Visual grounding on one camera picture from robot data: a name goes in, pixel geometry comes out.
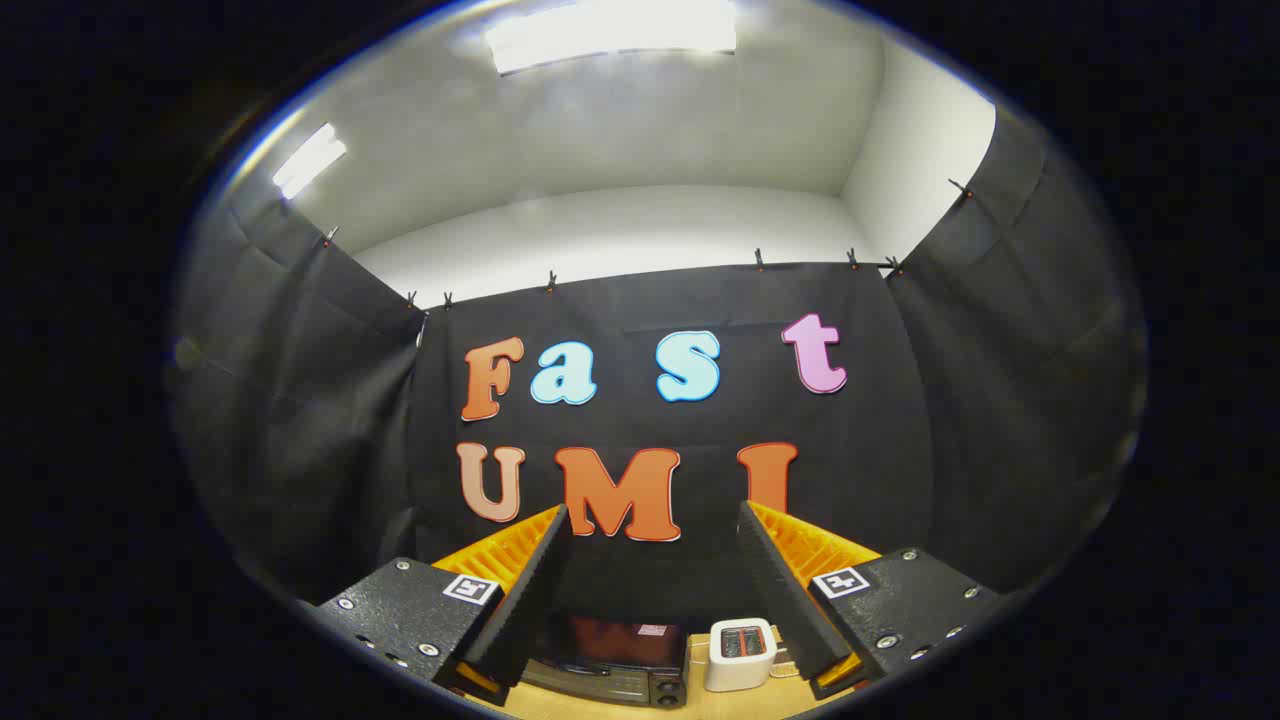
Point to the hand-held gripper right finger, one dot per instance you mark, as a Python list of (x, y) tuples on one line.
[(775, 590)]

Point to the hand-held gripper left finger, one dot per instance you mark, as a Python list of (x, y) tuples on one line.
[(535, 590)]

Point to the black toaster oven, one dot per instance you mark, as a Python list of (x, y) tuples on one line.
[(610, 655)]

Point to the white bread toaster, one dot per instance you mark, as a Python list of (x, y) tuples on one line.
[(740, 668)]

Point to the row of small cloth clips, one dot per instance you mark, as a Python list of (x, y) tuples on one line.
[(759, 260)]

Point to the small ceiling light panel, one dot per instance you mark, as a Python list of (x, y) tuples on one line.
[(308, 162)]

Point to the large ceiling light panel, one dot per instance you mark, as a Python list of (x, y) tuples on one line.
[(610, 35)]

